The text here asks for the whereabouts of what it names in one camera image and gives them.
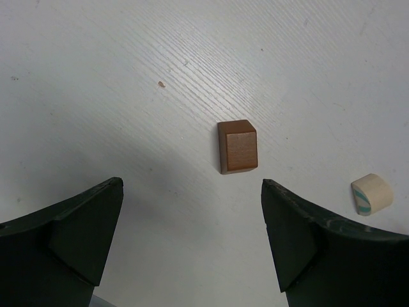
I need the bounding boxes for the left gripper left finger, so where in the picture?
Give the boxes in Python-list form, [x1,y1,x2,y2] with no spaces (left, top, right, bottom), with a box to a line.
[1,177,123,306]

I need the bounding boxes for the beige wood cylinder block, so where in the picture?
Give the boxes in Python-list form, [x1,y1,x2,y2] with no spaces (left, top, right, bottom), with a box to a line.
[351,173,394,216]

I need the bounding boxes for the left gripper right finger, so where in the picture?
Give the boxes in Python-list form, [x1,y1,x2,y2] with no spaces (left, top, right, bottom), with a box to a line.
[261,179,408,306]

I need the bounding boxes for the brown wood block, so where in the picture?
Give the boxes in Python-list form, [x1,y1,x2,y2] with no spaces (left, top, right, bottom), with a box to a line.
[217,120,258,175]

